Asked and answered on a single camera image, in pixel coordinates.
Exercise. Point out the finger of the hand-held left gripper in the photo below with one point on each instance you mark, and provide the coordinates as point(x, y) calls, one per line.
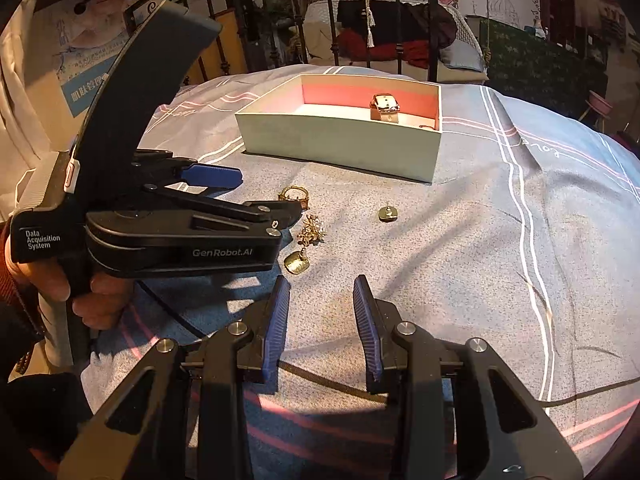
point(215, 176)
point(280, 212)

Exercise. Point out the box with pink lining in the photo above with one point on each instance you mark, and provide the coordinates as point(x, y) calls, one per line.
point(340, 145)

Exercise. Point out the hanging chair with clothes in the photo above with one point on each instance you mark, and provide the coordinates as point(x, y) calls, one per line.
point(400, 40)

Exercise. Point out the pink stool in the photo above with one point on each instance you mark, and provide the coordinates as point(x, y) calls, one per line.
point(598, 105)

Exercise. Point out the person's left hand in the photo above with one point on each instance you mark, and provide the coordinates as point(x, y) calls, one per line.
point(105, 300)

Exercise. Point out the wall poster with blue band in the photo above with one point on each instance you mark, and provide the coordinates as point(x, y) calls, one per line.
point(87, 65)

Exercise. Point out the black iron bed frame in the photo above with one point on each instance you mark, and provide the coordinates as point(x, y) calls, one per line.
point(280, 15)

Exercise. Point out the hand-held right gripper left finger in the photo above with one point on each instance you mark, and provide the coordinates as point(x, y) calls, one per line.
point(277, 330)

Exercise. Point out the green patterned cabinet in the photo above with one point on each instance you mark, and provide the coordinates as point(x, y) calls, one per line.
point(540, 70)

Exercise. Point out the gold stud earring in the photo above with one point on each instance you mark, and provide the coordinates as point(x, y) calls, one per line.
point(387, 213)

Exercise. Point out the gold brooch with pendant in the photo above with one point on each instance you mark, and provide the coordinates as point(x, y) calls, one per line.
point(309, 232)

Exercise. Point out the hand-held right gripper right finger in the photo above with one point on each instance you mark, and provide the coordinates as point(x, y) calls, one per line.
point(367, 330)

